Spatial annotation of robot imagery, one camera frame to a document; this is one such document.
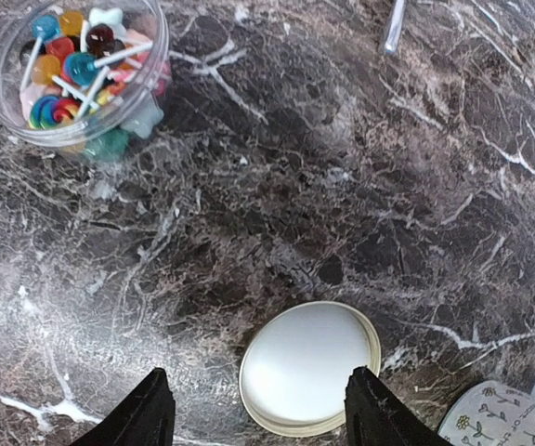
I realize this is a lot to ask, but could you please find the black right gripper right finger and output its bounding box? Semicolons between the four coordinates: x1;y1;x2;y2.
345;366;450;446

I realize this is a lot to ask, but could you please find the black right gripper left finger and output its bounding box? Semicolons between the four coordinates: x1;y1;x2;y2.
72;368;176;446

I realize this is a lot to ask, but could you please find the clear plastic cup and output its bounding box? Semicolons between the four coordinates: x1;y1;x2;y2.
0;1;171;159

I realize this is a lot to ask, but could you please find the metal candy scoop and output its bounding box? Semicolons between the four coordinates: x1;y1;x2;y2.
382;0;407;55

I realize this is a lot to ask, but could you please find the white round lid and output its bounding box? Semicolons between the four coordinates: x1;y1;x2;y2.
239;301;382;438

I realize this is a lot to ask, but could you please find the white ceramic mug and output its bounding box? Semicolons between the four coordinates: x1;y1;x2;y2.
437;381;535;446

